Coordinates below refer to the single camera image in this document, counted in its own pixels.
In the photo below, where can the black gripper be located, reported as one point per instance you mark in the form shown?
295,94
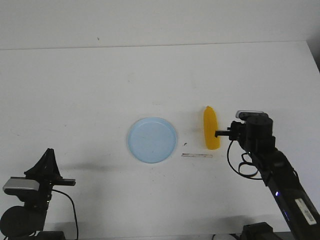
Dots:
43,168
236,132

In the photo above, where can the yellow toy corn cob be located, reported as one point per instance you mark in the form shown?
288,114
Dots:
210,126

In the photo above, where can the light blue round plate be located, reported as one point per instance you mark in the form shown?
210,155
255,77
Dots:
152,140

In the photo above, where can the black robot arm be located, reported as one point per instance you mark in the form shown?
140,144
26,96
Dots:
27,221
254,133

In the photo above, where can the clear tape strip on table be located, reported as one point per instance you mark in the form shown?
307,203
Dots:
195,155

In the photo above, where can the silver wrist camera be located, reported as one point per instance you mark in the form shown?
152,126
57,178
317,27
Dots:
16,186
244,114

